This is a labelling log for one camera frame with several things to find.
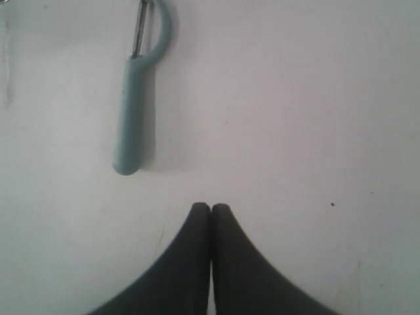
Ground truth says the teal handled peeler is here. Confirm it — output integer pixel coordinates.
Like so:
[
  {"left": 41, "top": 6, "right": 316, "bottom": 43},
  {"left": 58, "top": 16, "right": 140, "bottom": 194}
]
[{"left": 112, "top": 1, "right": 172, "bottom": 176}]

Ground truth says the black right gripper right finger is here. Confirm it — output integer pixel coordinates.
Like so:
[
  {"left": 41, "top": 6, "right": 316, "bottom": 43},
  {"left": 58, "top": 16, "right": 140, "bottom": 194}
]
[{"left": 212, "top": 203, "right": 335, "bottom": 314}]

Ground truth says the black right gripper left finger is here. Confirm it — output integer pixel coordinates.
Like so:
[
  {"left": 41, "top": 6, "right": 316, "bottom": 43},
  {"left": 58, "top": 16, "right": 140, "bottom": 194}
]
[{"left": 90, "top": 202, "right": 211, "bottom": 315}]

